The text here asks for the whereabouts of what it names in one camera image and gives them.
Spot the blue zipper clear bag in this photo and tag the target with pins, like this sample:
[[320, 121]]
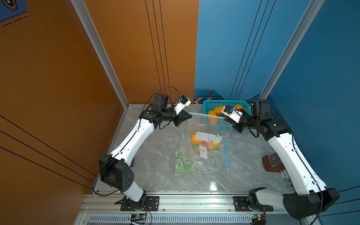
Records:
[[217, 164]]

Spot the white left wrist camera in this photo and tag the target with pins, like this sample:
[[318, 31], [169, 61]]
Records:
[[182, 103]]

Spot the aluminium corner post right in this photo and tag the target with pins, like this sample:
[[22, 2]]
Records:
[[298, 34]]

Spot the teal plastic basket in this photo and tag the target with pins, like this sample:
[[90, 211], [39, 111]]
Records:
[[212, 104]]

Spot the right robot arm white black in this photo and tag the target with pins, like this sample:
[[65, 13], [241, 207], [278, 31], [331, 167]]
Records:
[[311, 196]]

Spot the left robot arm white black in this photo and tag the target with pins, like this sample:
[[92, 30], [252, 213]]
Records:
[[106, 168]]

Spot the clear zip-top bag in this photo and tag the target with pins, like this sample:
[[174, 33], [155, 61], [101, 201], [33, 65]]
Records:
[[206, 132]]

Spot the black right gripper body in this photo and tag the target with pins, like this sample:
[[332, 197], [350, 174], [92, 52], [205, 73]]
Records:
[[246, 121]]

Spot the clear labelled zip bag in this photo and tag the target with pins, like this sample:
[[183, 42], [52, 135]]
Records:
[[202, 152]]

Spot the yellow mango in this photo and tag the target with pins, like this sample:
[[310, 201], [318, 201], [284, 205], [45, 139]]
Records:
[[216, 144]]

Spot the red pink mango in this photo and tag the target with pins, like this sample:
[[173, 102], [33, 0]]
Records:
[[208, 145]]

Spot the aluminium corner post left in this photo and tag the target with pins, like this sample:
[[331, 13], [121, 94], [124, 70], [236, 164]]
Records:
[[95, 39]]

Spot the green printed zip bag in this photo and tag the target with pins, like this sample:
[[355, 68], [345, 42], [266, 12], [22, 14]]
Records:
[[184, 163]]

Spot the green circuit board left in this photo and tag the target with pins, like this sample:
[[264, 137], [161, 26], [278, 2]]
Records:
[[138, 219]]

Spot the brown wedge stand clear plate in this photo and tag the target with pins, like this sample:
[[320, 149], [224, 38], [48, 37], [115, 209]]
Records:
[[272, 163]]

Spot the right circuit board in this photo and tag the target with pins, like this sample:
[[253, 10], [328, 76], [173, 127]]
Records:
[[258, 220]]

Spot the aluminium corner post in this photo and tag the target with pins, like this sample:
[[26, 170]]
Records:
[[95, 39], [298, 34]]

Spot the orange mango top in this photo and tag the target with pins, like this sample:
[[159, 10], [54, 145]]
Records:
[[218, 110]]

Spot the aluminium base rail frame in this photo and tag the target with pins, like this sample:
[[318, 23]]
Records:
[[194, 208]]

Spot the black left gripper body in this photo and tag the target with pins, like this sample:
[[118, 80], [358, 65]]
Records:
[[168, 115]]

